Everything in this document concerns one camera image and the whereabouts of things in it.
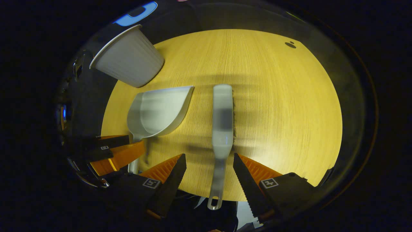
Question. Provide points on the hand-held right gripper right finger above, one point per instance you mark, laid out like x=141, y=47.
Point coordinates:
x=248, y=183

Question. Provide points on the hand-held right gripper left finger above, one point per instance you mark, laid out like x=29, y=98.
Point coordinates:
x=170, y=183

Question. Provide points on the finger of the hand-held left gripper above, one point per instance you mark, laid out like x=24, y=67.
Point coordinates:
x=122, y=156
x=112, y=141

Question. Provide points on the white dustpan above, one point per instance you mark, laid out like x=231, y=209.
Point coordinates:
x=157, y=111

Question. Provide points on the white garbage bin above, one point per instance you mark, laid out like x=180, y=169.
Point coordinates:
x=128, y=61

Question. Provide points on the small white broom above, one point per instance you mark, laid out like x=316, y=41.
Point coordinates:
x=222, y=103

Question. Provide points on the black backdrop cloth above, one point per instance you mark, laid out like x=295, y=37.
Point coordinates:
x=193, y=16

